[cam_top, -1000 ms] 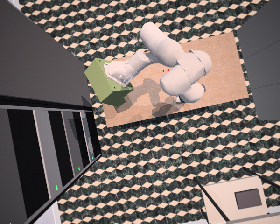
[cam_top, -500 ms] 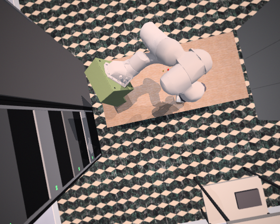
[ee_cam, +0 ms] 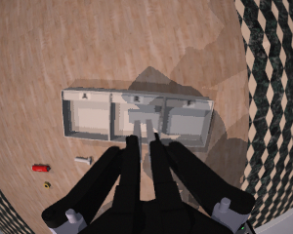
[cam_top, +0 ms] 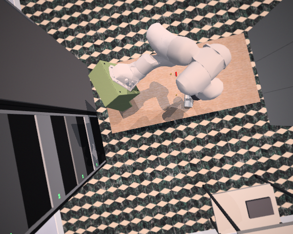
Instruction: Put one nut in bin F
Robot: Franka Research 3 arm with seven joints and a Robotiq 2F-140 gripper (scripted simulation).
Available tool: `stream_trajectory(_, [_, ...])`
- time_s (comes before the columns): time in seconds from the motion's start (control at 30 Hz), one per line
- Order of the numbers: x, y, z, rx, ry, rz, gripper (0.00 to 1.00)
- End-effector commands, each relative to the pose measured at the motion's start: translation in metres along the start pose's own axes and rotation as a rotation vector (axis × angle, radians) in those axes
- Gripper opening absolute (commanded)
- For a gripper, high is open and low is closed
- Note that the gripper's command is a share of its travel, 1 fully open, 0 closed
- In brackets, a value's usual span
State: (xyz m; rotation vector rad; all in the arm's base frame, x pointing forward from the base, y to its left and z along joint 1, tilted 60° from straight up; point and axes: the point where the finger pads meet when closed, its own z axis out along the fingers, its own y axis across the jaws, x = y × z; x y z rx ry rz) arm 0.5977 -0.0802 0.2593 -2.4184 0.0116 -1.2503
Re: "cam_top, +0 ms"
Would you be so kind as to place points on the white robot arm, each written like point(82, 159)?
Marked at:
point(200, 76)

